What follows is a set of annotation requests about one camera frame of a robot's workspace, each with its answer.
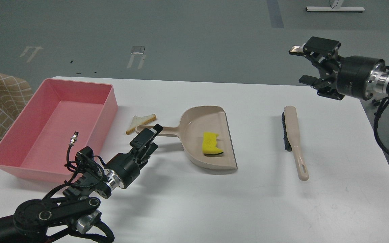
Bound yellow sponge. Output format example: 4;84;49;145
201;132;224;156

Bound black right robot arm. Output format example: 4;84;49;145
288;36;389;155

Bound triangular bread slice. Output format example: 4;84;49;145
126;114;157;135

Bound beige hand brush black bristles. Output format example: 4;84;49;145
282;106;309;181

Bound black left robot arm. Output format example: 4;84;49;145
0;124;163;243

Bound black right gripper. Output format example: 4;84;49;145
289;36;385;101

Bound pink plastic bin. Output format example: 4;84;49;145
0;79;118;183

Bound white table leg base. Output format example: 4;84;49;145
305;0;365;13

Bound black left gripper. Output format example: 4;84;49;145
104;124;163;190

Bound beige plastic dustpan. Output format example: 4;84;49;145
136;106;238;170

